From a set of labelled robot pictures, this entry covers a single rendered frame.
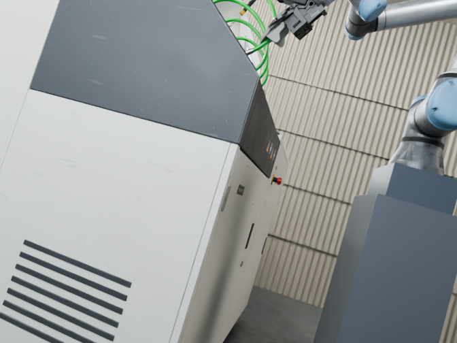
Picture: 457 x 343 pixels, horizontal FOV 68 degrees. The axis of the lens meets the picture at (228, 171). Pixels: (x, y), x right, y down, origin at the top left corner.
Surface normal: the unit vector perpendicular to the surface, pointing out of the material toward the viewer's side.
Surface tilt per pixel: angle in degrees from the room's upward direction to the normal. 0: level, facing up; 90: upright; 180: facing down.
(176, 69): 90
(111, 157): 90
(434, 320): 90
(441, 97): 98
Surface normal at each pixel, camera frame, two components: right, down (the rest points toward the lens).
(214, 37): -0.22, -0.13
